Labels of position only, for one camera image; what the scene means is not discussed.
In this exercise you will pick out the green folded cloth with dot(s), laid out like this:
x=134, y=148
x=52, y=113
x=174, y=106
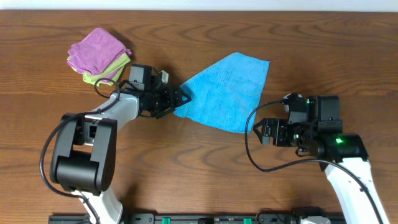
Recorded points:
x=119, y=62
x=91, y=79

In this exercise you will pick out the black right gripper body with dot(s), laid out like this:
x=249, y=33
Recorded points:
x=286, y=135

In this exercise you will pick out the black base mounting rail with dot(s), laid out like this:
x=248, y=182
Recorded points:
x=263, y=216

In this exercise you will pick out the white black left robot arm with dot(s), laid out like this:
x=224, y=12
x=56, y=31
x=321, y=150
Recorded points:
x=84, y=155

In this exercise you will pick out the green bottom folded cloth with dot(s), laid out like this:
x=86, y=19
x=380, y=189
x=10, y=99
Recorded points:
x=91, y=79

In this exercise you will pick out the green upper folded cloth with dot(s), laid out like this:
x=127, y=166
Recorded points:
x=119, y=62

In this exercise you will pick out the purple top folded cloth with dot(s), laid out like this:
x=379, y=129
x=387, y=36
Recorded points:
x=96, y=52

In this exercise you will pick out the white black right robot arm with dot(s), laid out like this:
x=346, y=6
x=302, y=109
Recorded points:
x=341, y=156

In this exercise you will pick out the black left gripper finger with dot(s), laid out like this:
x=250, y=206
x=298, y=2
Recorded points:
x=182, y=97
x=161, y=111

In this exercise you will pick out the purple lower folded cloth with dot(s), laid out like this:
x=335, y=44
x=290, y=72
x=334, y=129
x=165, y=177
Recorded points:
x=112, y=77

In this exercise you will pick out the purple folded cloth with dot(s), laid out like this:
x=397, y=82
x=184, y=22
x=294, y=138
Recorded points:
x=112, y=77
x=96, y=52

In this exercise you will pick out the blue microfiber cloth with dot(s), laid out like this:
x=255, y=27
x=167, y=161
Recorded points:
x=224, y=94

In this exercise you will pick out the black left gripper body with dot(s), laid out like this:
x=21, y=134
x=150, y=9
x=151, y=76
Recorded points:
x=171, y=99

